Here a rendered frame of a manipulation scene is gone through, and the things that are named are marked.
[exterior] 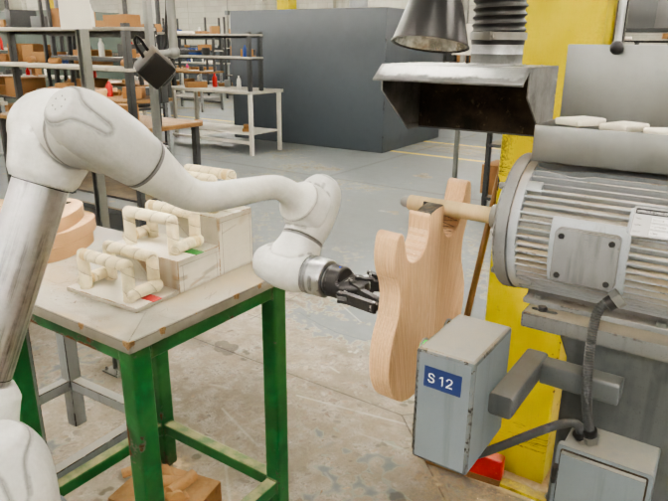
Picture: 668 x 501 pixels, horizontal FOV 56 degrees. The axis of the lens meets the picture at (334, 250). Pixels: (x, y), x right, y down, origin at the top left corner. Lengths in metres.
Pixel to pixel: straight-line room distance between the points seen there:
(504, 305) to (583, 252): 1.24
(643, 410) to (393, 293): 0.46
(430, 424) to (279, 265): 0.57
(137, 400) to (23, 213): 0.55
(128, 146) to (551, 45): 1.39
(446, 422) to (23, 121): 0.88
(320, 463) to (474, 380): 1.67
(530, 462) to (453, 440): 1.52
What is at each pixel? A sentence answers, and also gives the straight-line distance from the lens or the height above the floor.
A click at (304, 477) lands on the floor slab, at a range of 2.52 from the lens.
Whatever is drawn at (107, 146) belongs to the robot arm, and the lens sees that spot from 1.09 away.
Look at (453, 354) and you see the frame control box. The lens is 0.98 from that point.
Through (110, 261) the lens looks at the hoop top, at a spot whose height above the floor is 1.04.
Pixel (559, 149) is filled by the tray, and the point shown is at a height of 1.40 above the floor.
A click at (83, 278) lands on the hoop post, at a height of 0.97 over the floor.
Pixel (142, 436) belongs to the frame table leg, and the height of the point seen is 0.67.
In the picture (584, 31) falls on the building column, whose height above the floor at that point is 1.60.
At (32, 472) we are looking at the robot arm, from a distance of 1.15.
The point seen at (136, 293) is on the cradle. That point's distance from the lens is 1.64.
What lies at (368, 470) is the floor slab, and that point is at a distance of 2.56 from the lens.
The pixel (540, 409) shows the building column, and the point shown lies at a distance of 2.41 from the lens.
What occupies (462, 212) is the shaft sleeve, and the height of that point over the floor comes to 1.25.
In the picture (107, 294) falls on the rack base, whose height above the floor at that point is 0.94.
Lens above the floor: 1.57
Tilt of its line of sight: 18 degrees down
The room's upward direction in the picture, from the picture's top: 1 degrees clockwise
